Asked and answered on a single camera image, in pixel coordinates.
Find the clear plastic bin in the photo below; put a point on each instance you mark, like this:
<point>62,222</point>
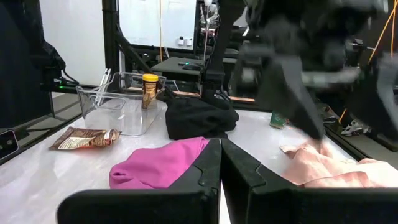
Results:
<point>124,112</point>

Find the black cloth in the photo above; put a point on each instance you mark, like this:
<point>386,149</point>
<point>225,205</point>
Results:
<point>199,119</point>

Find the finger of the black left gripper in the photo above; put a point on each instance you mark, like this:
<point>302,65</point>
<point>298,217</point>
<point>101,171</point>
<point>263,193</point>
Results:
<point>382,99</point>
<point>295,99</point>

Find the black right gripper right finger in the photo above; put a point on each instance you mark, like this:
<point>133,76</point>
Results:
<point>248,186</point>

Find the green and orange spice packet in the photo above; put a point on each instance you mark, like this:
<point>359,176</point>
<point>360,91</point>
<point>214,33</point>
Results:
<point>277,119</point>

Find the magenta cloth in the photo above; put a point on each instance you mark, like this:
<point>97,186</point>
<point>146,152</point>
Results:
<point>155,168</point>

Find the large black panel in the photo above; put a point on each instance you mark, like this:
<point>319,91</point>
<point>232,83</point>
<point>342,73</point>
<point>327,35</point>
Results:
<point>18,62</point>

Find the peach cloth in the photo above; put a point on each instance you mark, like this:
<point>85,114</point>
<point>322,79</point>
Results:
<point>326,168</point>

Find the small white bottle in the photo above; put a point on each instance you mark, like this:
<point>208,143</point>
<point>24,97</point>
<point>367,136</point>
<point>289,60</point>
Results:
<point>188,42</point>
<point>181,41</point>

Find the black computer mouse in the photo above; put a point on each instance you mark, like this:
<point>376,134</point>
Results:
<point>191,66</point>

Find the yellow-lid spice jar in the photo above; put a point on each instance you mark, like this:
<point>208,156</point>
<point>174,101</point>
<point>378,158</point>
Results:
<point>150,90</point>

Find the brown white-label spice packet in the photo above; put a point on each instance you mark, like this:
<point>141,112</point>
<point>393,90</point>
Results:
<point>84,138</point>

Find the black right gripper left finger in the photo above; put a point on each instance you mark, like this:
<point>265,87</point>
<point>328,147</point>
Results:
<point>199,186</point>

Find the whiteboard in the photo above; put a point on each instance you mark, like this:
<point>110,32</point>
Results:
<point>155,21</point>

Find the grey desk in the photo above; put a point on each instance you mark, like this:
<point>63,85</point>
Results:
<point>174,68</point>

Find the black frame post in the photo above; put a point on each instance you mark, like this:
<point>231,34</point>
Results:
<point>110,34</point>

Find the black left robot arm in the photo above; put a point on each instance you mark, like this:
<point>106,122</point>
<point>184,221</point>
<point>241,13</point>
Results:
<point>225,37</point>

